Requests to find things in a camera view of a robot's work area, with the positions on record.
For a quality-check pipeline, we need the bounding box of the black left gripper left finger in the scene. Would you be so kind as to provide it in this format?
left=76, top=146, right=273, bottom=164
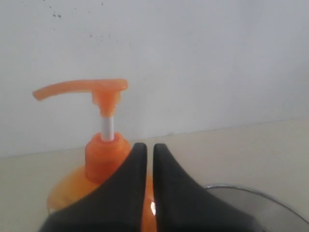
left=40, top=143, right=147, bottom=232

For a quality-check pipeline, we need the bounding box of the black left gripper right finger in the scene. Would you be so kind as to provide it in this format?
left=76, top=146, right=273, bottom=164
left=153, top=144, right=261, bottom=232

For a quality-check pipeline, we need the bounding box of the orange pump soap bottle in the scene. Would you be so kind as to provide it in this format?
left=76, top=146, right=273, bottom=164
left=32, top=78, right=157, bottom=232

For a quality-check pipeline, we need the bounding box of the steel mesh strainer basket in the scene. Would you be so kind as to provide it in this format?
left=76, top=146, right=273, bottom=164
left=205, top=184, right=309, bottom=232

